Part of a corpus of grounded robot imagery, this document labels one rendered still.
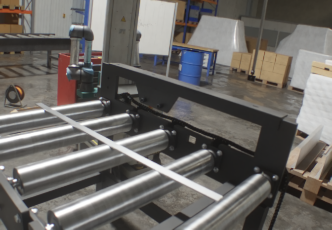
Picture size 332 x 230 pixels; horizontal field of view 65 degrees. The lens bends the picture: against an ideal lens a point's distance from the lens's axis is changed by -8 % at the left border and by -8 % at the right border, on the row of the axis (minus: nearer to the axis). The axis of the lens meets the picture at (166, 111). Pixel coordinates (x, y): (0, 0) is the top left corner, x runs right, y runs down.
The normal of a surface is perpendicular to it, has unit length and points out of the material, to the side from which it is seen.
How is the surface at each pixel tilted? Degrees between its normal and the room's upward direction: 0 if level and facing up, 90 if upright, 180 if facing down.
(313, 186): 90
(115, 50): 90
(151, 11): 90
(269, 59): 90
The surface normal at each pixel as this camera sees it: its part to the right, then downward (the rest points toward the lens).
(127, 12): 0.64, 0.31
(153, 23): 0.39, 0.33
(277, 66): -0.59, 0.17
